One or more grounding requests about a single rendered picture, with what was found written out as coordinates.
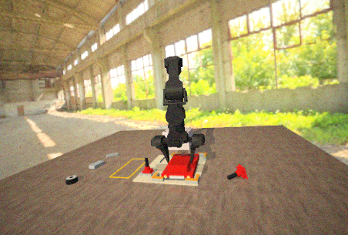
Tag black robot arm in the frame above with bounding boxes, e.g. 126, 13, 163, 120
163, 55, 189, 148

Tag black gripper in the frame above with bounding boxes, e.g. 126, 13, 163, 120
151, 120, 205, 164

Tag small black tyre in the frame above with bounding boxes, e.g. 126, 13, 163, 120
65, 175, 78, 185

